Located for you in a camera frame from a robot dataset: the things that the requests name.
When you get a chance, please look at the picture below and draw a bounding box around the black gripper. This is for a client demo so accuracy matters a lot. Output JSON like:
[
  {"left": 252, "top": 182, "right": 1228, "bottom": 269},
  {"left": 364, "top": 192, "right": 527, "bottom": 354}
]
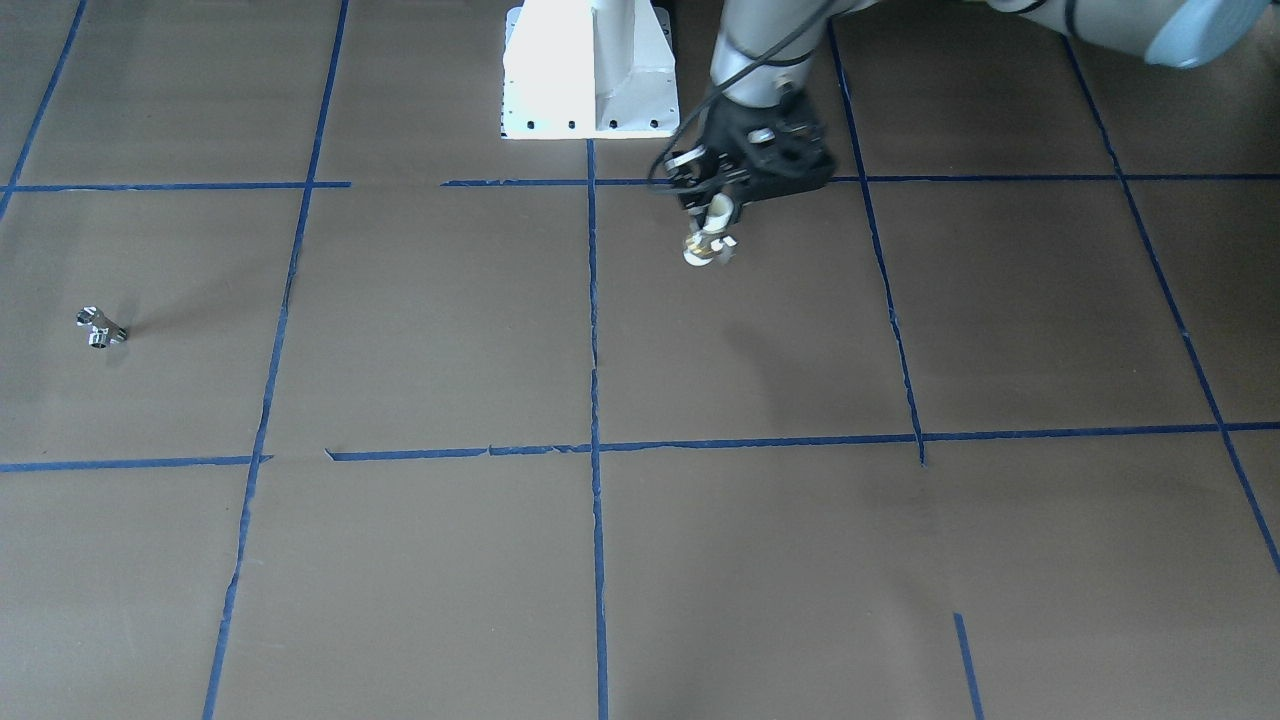
[{"left": 664, "top": 88, "right": 791, "bottom": 215}]

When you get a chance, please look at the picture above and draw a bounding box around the white PPR valve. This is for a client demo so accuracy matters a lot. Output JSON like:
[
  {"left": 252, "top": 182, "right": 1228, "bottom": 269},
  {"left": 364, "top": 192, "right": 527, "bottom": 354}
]
[{"left": 682, "top": 192, "right": 739, "bottom": 266}]

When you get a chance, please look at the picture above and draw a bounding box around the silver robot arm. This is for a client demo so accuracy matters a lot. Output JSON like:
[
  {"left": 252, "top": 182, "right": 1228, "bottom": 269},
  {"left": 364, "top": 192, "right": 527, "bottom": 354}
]
[{"left": 646, "top": 1, "right": 1265, "bottom": 220}]

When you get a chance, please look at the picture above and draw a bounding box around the chrome pipe fitting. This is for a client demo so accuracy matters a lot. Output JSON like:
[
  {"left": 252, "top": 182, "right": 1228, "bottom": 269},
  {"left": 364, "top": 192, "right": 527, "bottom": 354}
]
[{"left": 76, "top": 306, "right": 128, "bottom": 348}]

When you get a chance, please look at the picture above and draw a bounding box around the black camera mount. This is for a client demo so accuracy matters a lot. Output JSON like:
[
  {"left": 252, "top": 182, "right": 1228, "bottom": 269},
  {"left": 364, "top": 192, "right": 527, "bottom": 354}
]
[{"left": 748, "top": 91, "right": 836, "bottom": 201}]

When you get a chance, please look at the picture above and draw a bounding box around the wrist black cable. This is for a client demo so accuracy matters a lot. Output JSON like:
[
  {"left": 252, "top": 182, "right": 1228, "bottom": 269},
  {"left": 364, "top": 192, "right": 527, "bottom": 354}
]
[{"left": 646, "top": 0, "right": 841, "bottom": 195}]

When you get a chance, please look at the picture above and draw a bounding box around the white pedestal column base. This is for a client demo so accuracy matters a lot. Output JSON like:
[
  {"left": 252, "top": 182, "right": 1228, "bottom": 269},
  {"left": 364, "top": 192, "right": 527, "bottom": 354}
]
[{"left": 499, "top": 1, "right": 681, "bottom": 141}]

